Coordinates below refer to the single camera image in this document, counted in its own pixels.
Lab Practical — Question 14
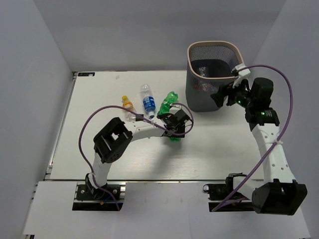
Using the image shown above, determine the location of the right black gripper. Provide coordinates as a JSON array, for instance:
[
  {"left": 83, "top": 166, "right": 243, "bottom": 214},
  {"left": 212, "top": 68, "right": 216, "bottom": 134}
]
[{"left": 211, "top": 76, "right": 255, "bottom": 109}]

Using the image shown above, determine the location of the green plastic bottle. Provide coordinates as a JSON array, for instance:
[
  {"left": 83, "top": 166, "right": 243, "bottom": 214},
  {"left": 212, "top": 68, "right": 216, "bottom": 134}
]
[
  {"left": 169, "top": 136, "right": 182, "bottom": 143},
  {"left": 157, "top": 91, "right": 178, "bottom": 119}
]

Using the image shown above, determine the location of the white cap labelled bottle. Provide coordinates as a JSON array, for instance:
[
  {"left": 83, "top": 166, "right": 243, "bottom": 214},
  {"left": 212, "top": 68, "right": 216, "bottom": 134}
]
[{"left": 202, "top": 83, "right": 217, "bottom": 93}]

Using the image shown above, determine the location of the clear unlabelled plastic bottle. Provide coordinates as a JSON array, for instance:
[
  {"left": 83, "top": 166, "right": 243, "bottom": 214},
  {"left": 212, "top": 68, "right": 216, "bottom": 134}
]
[{"left": 197, "top": 66, "right": 209, "bottom": 77}]

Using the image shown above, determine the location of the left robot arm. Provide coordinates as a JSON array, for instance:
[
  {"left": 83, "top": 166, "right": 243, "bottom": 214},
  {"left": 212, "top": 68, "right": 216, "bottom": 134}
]
[{"left": 78, "top": 109, "right": 194, "bottom": 199}]

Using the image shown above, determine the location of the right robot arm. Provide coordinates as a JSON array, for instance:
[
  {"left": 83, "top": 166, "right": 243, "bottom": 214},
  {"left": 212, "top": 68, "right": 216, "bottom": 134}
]
[{"left": 211, "top": 78, "right": 308, "bottom": 216}]

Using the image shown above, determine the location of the grey mesh waste bin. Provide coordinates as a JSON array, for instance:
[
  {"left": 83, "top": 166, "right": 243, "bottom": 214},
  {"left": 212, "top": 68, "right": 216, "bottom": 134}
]
[{"left": 185, "top": 41, "right": 244, "bottom": 112}]

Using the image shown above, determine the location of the blue label clear bottle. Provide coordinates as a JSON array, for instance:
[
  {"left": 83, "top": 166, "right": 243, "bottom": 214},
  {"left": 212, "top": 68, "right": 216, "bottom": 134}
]
[{"left": 140, "top": 84, "right": 156, "bottom": 119}]

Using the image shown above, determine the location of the black label clear bottle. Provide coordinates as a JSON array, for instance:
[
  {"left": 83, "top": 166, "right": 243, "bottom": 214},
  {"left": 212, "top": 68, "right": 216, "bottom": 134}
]
[{"left": 135, "top": 114, "right": 144, "bottom": 121}]

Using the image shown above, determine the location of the orange cap small bottle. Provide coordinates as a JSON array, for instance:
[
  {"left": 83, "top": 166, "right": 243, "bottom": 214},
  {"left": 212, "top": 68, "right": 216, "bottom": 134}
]
[{"left": 122, "top": 96, "right": 136, "bottom": 121}]

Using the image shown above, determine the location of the blue corner label sticker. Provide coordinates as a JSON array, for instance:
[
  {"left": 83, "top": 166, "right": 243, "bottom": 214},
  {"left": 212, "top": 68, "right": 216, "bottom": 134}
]
[{"left": 78, "top": 72, "right": 95, "bottom": 77}]

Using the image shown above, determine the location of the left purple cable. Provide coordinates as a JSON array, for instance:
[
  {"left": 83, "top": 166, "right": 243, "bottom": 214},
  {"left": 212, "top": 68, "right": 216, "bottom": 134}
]
[{"left": 78, "top": 102, "right": 194, "bottom": 211}]

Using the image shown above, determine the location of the purple cable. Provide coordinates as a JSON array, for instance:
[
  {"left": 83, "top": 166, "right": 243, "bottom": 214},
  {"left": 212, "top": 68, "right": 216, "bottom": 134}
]
[
  {"left": 78, "top": 102, "right": 194, "bottom": 211},
  {"left": 211, "top": 64, "right": 294, "bottom": 212}
]

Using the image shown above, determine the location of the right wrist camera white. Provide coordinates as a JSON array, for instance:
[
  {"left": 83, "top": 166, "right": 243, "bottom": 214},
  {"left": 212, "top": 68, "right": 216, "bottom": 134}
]
[{"left": 231, "top": 63, "right": 251, "bottom": 88}]

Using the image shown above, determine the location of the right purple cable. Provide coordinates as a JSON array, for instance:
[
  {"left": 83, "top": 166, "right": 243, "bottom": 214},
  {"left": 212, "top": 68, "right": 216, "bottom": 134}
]
[{"left": 211, "top": 64, "right": 294, "bottom": 212}]

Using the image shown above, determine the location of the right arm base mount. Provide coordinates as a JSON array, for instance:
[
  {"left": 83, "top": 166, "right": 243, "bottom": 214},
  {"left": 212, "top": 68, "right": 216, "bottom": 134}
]
[{"left": 203, "top": 183, "right": 254, "bottom": 212}]

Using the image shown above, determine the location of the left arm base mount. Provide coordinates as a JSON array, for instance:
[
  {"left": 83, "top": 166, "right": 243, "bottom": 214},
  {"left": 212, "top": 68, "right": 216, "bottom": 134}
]
[{"left": 72, "top": 181, "right": 126, "bottom": 212}]

